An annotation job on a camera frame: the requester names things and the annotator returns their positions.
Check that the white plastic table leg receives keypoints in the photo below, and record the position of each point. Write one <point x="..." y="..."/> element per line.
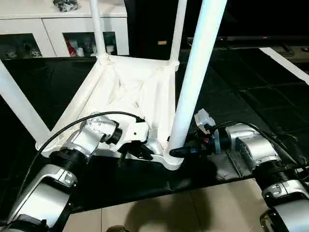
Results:
<point x="98" y="29"/>
<point x="19" y="104"/>
<point x="198" y="67"/>
<point x="176" y="29"/>

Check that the red bottle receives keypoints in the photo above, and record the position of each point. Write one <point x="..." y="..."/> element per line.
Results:
<point x="70" y="48"/>

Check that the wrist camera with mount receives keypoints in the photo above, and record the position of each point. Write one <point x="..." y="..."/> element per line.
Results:
<point x="203" y="121"/>
<point x="133" y="131"/>

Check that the white cabinet with glass doors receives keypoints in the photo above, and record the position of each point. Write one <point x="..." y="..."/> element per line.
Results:
<point x="29" y="21"/>

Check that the black work mat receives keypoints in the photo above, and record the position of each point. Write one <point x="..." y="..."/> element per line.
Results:
<point x="241" y="96"/>

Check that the white board strip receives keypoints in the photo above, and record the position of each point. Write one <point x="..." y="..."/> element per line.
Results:
<point x="285" y="63"/>

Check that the small gold label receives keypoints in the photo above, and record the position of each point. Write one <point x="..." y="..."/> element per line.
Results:
<point x="162" y="42"/>

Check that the black flat bar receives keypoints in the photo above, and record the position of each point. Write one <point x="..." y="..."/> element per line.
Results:
<point x="251" y="41"/>

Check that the white plastic table top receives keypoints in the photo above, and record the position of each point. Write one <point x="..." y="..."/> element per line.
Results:
<point x="135" y="82"/>

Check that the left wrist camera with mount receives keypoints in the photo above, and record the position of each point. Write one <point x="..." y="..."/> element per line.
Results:
<point x="133" y="131"/>

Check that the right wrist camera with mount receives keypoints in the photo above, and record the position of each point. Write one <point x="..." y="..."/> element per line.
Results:
<point x="203" y="121"/>

